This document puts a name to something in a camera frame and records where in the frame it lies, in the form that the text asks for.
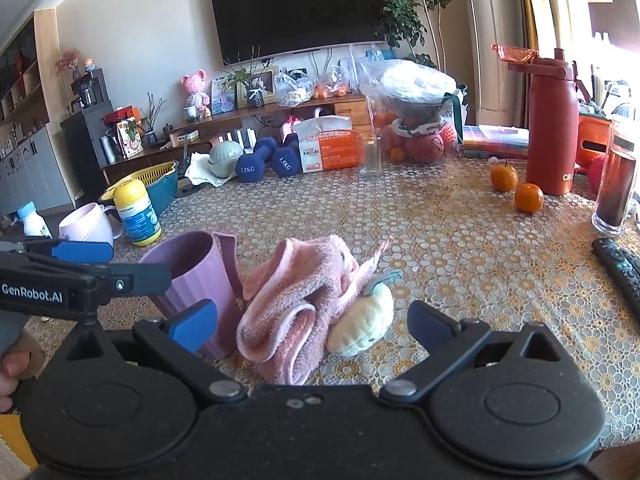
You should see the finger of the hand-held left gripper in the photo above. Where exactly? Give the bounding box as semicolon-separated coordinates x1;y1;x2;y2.
75;261;173;295
0;239;115;265

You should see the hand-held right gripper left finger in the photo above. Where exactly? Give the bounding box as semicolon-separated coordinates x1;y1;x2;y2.
65;299;247;406

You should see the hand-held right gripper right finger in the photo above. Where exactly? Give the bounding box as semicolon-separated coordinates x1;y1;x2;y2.
380;300;563;406

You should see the purple ribbed cup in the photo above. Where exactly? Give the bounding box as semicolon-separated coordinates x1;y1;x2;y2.
139;231;245;360

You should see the cream plush toy teal leaf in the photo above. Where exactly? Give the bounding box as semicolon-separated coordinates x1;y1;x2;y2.
326;271;403;358

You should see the pink fluffy towel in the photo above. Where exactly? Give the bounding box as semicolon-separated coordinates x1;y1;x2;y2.
235;236;393;386

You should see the person's left hand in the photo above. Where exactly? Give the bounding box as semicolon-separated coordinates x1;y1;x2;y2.
0;332;48;413

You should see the pale pink cup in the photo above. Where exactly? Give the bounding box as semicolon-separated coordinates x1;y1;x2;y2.
58;202;124;251

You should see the white bottle blue cap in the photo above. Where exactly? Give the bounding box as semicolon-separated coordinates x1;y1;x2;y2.
16;201;53;240

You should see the yellow bottle blue label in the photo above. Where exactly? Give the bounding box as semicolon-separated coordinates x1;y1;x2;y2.
112;178;163;247

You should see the yellow strainer basket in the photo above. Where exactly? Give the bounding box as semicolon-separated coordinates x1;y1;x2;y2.
100;161;178;196

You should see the white cloth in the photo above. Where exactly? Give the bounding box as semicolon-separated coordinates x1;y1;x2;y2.
184;152;238;188

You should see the colourful printed box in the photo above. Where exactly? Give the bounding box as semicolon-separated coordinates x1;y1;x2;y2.
116;117;146;158

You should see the pale green ceramic pot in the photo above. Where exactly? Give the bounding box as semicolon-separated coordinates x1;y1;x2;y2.
207;142;243;179

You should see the blue dumbbell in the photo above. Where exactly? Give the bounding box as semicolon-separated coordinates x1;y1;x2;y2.
270;132;301;177
235;137;278;177

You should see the black coffee machine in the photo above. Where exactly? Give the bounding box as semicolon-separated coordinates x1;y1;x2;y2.
70;67;106;111

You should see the orange with stem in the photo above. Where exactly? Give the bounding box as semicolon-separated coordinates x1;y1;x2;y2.
490;157;519;193

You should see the clear empty glass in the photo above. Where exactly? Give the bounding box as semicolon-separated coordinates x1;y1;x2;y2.
357;132;385;179

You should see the pink plush bear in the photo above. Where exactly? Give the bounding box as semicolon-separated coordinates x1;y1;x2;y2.
181;72;211;116

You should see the orange and white tissue box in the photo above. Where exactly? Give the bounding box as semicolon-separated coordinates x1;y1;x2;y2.
292;116;361;174

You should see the stack of colourful boxes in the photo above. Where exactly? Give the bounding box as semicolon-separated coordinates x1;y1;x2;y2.
460;124;531;160

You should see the black remote control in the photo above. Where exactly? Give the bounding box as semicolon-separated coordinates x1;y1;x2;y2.
591;237;640;313

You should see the grey metal bowl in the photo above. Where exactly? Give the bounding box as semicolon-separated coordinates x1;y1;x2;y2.
385;95;451;126

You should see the red ball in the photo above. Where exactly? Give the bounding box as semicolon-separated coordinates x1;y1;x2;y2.
587;155;606;193

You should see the red water bottle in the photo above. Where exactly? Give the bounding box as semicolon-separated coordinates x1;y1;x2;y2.
491;43;581;197

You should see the wooden television cabinet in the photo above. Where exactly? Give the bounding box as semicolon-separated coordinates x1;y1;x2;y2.
102;92;376;186

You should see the glass of dark drink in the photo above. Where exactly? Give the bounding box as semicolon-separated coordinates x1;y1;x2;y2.
591;115;640;238

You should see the crumpled clear plastic bag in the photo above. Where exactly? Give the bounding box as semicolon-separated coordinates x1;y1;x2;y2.
275;70;313;108

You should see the orange plastic stool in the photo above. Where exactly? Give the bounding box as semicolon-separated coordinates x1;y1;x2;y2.
575;112;613;168

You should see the tall green houseplant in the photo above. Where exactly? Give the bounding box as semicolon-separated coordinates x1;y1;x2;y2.
380;0;458;68

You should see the black television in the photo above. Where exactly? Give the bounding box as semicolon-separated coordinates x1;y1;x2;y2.
209;0;392;67

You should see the wooden wall shelf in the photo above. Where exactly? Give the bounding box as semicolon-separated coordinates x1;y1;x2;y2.
0;10;61;126

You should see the green bag strap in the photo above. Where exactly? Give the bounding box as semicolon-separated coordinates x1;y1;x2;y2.
440;87;468;133

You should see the cream photo frame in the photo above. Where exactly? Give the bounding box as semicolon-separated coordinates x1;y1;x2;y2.
235;65;281;109

